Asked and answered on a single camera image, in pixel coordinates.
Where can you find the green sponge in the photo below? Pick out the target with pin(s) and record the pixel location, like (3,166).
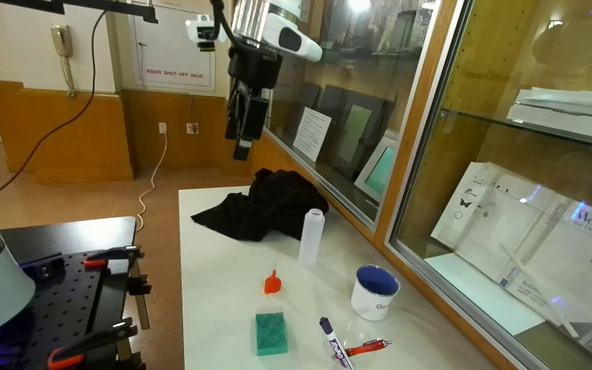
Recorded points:
(272,335)

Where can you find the white paper stack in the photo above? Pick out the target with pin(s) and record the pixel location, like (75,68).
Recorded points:
(571,109)

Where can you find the red pen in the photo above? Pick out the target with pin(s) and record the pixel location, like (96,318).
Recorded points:
(368,349)

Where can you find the white paper sign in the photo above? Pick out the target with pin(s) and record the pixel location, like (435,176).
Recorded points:
(312,135)

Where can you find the wooden counter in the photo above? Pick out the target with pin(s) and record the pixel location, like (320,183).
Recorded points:
(71,136)

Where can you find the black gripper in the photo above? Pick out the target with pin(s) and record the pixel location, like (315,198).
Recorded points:
(247,109)

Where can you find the white software manual book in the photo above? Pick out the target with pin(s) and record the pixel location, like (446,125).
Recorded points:
(585,269)

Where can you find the white framed teal screen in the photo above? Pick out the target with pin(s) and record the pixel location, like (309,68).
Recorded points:
(381,171)

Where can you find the white butterfly print booklet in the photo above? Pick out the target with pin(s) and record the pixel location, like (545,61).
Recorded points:
(482,212)

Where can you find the white wall socket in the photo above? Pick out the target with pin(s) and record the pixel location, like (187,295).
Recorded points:
(193,129)
(163,129)

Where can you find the white plastic bottle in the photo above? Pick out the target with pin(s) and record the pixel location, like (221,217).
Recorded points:
(312,240)

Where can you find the beige wall phone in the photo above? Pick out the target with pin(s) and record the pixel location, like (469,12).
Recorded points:
(63,43)

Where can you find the white wall notice board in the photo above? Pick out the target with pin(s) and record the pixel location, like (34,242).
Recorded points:
(173,49)

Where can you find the black camera boom bar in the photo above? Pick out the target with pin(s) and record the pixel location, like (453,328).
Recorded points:
(84,6)

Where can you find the white flat paper sheet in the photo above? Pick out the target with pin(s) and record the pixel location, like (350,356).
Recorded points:
(474,289)

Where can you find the black perforated mounting board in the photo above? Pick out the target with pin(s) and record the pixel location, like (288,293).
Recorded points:
(71,301)

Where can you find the dark framed panel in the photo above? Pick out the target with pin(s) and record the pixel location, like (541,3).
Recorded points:
(355,131)

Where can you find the red conical bottle lid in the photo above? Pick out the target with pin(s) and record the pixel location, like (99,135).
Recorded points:
(272,285)

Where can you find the black cloth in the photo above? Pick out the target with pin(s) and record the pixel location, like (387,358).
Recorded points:
(276,206)

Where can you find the white cup blue inside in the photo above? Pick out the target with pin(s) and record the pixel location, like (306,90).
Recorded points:
(372,301)

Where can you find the wooden glass display case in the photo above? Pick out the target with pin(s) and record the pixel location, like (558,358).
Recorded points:
(420,136)

